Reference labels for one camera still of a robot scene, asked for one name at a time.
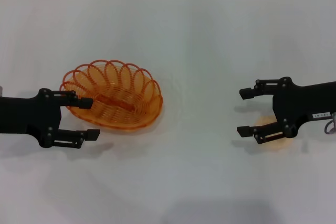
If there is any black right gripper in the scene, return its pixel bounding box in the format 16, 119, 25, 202
236, 76, 336, 145

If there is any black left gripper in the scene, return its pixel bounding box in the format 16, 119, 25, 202
0, 88, 101, 150

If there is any orange woven plastic basket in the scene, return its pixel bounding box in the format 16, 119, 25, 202
59, 59, 164, 132

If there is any grey right wrist cable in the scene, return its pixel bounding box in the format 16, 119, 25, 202
324, 112, 336, 136

